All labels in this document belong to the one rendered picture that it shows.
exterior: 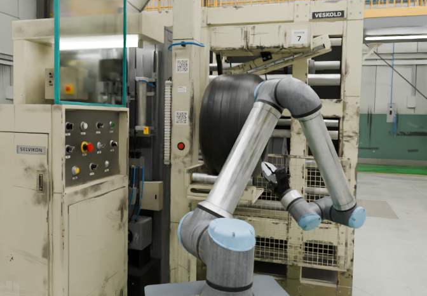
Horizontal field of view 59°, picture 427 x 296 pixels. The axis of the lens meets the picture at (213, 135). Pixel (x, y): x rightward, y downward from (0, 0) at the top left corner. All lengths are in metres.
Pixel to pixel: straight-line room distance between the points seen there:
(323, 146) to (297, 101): 0.20
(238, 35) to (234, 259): 1.49
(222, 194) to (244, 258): 0.26
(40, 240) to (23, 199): 0.19
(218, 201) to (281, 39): 1.23
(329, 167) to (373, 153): 9.85
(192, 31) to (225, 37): 0.29
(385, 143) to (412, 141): 0.67
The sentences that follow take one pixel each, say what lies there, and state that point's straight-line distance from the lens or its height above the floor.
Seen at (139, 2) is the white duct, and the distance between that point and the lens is 2.66.
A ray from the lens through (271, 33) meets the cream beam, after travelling 2.30.
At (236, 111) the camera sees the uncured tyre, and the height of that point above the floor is 1.26.
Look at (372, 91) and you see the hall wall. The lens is 11.38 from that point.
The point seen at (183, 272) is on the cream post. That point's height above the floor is 0.34.
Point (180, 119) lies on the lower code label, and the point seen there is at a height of 1.21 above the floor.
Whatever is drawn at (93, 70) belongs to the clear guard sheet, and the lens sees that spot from 1.88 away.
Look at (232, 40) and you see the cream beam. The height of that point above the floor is 1.69.
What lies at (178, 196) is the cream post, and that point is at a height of 0.77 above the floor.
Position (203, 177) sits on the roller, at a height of 0.90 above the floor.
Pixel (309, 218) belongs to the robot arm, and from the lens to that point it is 1.62.
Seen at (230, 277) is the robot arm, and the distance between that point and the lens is 1.21.
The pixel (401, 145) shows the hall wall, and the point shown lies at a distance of 11.42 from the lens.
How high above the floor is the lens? 1.23
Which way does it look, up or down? 3 degrees down
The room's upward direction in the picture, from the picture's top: 1 degrees clockwise
